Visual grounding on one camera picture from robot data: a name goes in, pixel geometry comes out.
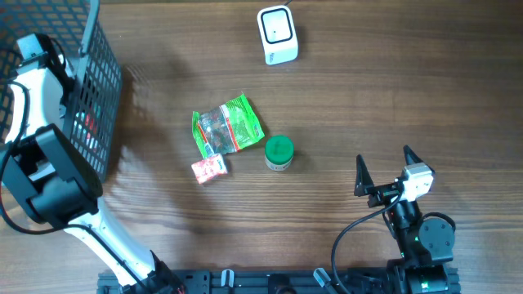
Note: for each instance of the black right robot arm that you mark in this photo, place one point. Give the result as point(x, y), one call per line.
point(425, 241)

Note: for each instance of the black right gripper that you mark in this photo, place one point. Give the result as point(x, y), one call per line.
point(365, 186)

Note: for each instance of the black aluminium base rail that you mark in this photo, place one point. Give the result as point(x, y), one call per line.
point(356, 280)

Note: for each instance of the green candy bag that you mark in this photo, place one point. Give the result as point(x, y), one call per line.
point(226, 129)

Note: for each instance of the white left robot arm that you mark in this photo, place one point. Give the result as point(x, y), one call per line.
point(54, 184)

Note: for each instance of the red small snack pack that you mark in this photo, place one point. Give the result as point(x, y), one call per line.
point(209, 168)

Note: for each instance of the green lidded jar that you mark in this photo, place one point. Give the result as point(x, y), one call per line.
point(279, 151)

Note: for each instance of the black mesh basket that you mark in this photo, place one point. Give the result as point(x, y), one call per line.
point(91, 110)

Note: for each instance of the white barcode scanner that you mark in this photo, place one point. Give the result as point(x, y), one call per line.
point(278, 34)

